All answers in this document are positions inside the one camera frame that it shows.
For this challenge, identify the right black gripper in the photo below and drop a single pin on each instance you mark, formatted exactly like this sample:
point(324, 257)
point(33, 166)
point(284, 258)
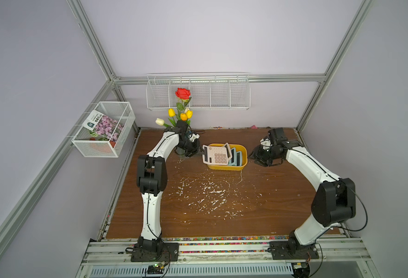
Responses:
point(257, 152)

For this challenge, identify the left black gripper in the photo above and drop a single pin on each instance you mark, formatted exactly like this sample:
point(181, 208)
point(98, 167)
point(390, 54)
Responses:
point(196, 149)

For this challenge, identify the pink calculator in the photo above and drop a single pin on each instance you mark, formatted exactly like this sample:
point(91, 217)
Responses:
point(229, 152)
point(214, 155)

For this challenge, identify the teal calculator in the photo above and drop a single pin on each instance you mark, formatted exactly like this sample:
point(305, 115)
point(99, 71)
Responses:
point(239, 159)
point(233, 160)

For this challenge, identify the yellow plastic storage box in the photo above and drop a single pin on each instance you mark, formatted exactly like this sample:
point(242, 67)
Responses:
point(227, 167)

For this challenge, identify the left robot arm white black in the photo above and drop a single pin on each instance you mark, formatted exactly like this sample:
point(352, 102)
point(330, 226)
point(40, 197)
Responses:
point(152, 179)

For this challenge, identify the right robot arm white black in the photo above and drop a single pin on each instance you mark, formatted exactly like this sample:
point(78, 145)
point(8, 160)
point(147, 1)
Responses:
point(335, 199)

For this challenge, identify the blue glass vase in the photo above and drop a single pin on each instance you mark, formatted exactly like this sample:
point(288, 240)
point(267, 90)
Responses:
point(180, 152)

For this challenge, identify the artificial flower bouquet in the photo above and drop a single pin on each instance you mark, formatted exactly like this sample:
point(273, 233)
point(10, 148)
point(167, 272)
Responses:
point(182, 112)

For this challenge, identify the purple flower pot with card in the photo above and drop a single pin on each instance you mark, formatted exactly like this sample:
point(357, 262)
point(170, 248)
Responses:
point(102, 127)

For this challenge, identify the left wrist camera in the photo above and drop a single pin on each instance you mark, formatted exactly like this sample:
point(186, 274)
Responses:
point(194, 137)

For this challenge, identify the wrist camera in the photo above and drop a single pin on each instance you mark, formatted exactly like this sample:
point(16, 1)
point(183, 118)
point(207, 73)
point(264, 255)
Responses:
point(194, 137)
point(265, 143)

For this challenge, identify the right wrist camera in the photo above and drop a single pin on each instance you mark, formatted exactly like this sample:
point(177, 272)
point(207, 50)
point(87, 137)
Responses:
point(265, 143)

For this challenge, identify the white wire wall shelf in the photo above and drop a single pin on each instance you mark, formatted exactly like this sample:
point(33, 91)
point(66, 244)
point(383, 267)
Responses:
point(209, 91)

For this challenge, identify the white mesh wall basket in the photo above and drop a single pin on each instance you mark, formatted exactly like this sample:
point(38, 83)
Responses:
point(90, 148)

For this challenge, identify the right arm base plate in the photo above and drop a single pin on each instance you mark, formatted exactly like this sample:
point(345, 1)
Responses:
point(292, 251)

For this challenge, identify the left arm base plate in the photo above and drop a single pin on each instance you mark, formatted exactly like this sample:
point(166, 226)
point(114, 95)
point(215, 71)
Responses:
point(155, 252)

